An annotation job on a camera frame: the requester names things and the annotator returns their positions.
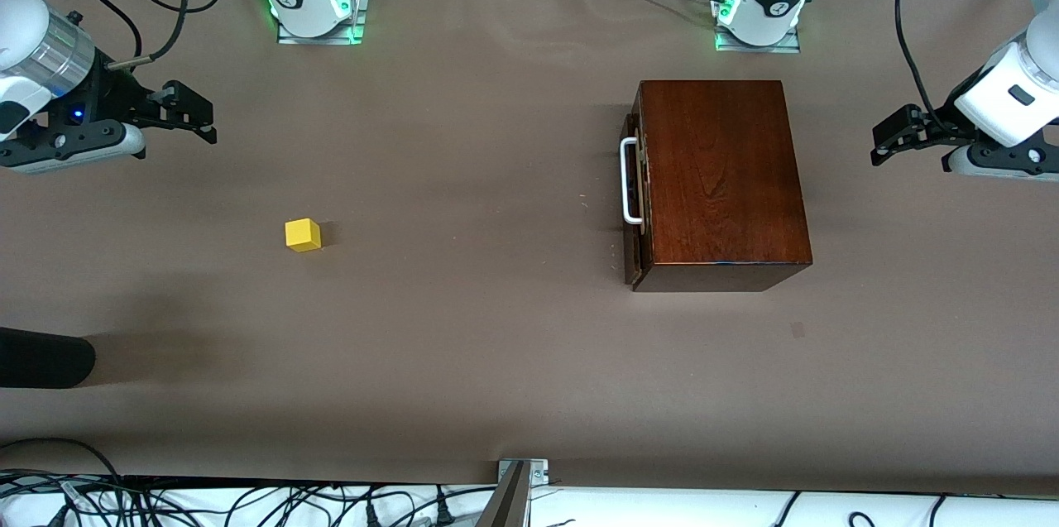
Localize yellow cube block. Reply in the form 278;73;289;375
285;218;323;253

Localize wooden drawer with white handle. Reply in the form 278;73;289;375
620;93;654;288

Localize dark brown wooden cabinet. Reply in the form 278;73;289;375
630;80;813;294

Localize black cylinder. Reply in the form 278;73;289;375
0;328;97;390

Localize black cable with metal connector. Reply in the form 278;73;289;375
106;0;191;69

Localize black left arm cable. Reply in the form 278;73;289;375
894;0;952;135

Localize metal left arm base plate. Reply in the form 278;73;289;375
713;24;802;54

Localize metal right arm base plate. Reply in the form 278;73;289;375
276;0;369;46

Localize tangled black cable bundle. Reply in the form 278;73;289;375
0;438;497;527

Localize metal camera post bracket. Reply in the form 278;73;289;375
476;458;549;527

